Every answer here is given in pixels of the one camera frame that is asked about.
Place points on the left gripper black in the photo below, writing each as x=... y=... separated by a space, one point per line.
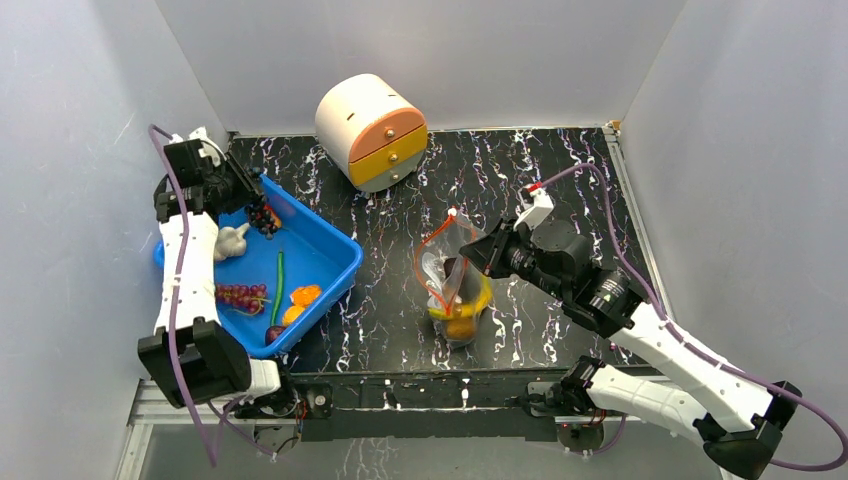
x=249 y=191

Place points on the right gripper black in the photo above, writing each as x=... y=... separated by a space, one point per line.
x=501 y=246

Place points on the dark purple plum toy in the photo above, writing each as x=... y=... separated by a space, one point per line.
x=463 y=283

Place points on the clear zip top bag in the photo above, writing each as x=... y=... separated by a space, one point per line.
x=455 y=232

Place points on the yellow banana toy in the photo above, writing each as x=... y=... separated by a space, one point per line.
x=457 y=310

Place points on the orange tangerine toy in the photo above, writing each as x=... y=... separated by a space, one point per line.
x=460 y=329

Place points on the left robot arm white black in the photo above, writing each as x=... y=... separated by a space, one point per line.
x=205 y=205

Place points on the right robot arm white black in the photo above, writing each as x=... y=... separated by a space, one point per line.
x=738 y=424

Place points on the crumpled orange food toy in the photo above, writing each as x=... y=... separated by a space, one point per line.
x=291 y=315

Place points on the red orange pepper toy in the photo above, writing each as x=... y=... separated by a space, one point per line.
x=277 y=218

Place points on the white garlic toy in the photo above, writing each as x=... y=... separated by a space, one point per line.
x=230 y=242

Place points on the green bean toy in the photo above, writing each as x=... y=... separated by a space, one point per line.
x=279 y=282

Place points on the red grape bunch toy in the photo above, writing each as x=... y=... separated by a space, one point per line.
x=244 y=299

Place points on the purple mangosteen toy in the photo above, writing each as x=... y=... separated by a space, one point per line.
x=272 y=333

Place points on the round white drawer cabinet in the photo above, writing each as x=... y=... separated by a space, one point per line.
x=373 y=134

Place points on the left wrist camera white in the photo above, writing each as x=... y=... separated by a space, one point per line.
x=208 y=148

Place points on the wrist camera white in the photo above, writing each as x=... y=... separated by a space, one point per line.
x=536 y=206
x=208 y=148

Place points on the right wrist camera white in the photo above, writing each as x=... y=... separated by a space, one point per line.
x=536 y=206

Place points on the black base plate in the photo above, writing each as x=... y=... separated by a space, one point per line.
x=445 y=404

